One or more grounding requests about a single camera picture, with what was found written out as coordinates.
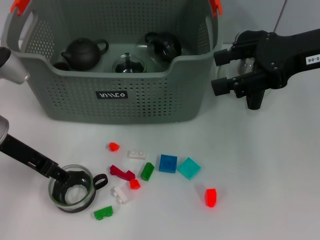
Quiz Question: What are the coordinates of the grey perforated storage bin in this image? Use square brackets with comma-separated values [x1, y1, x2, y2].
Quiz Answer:
[0, 0, 224, 125]

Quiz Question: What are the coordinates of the white two-stud brick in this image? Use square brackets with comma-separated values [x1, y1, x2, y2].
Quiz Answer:
[111, 185, 130, 205]

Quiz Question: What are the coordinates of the left wrist camera housing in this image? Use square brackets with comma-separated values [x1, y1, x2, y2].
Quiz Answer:
[0, 46, 31, 85]

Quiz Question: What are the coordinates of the tall orange-red block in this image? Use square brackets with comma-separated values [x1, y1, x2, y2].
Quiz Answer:
[205, 188, 218, 208]

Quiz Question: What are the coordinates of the green two-stud brick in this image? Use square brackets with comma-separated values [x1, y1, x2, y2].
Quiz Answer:
[93, 205, 115, 221]

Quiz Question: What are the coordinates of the teal square plate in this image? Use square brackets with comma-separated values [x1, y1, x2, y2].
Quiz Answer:
[177, 156, 202, 180]

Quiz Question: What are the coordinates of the glass carafe with black handle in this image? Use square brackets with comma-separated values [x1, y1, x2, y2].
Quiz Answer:
[216, 29, 281, 111]

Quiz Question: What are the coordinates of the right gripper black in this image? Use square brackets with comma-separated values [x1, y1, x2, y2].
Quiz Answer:
[211, 28, 320, 98]

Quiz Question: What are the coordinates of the dark red curved block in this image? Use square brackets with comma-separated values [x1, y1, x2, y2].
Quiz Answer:
[109, 164, 137, 181]

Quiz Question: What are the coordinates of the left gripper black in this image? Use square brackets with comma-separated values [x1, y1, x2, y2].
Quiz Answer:
[0, 133, 70, 184]

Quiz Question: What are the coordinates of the green slope block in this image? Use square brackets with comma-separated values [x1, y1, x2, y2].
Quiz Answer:
[139, 162, 156, 181]

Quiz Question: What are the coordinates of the white two-stud flat plate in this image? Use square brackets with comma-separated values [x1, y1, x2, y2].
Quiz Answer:
[127, 149, 147, 160]

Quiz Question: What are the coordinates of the orange bin handle latch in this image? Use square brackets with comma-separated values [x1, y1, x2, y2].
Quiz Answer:
[209, 0, 224, 17]
[9, 0, 30, 15]

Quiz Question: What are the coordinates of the glass teacup with black sleeve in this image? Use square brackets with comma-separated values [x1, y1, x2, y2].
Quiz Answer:
[47, 164, 109, 214]
[144, 31, 183, 68]
[112, 51, 147, 74]

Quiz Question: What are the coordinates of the blue square plate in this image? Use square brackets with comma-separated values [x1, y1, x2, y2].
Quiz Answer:
[158, 154, 178, 173]

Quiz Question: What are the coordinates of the dark clay teapot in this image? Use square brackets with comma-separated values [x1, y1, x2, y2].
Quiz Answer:
[61, 37, 110, 72]

